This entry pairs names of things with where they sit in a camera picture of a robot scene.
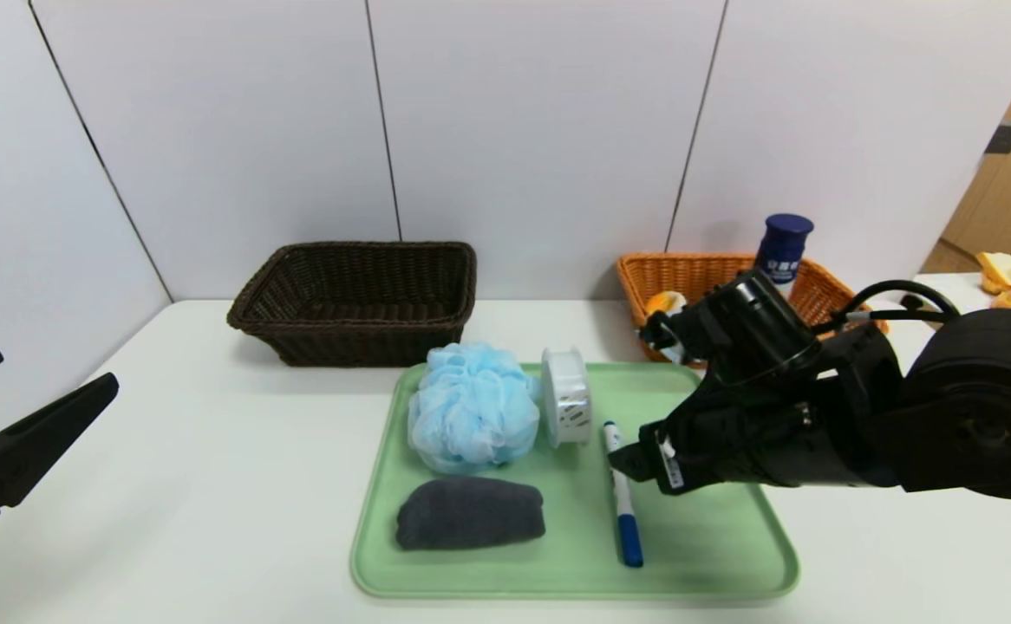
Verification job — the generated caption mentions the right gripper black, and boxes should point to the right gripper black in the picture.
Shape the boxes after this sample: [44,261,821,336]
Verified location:
[607,400,814,497]

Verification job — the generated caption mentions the blue and white marker pen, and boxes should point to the blue and white marker pen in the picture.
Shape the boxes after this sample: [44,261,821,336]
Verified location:
[602,421,644,569]

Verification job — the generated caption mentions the white tape roll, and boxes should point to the white tape roll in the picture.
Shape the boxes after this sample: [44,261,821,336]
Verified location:
[541,348,592,450]

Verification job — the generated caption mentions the light blue bath loofah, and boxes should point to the light blue bath loofah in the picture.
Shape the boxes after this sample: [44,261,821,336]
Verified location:
[408,341,541,476]

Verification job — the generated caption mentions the white bottle with blue cap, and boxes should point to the white bottle with blue cap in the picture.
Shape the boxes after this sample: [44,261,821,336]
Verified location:
[753,213,815,300]

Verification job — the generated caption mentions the orange wicker basket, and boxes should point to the orange wicker basket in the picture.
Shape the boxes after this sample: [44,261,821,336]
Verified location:
[616,252,890,369]

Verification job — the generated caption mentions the dark brown wicker basket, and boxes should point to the dark brown wicker basket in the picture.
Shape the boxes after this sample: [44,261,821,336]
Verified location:
[226,241,478,368]

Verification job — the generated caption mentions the dark grey rolled towel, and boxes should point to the dark grey rolled towel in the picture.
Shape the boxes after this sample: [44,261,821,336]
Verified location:
[395,477,547,551]

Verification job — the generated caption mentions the light green plastic tray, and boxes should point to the light green plastic tray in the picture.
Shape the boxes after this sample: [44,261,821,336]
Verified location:
[350,361,800,600]

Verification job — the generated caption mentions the white side table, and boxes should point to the white side table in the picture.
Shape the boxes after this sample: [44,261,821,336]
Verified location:
[907,257,1011,322]

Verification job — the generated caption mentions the yellow toy bread slice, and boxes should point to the yellow toy bread slice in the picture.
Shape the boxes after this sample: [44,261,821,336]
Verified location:
[975,252,1011,291]

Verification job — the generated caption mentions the light wooden cabinet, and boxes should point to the light wooden cabinet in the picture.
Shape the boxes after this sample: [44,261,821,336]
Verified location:
[917,9,1011,276]

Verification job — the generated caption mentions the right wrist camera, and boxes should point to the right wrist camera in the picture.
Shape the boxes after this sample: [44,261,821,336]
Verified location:
[640,295,706,363]

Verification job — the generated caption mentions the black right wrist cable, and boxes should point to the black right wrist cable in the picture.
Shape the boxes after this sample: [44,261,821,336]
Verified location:
[818,279,962,335]

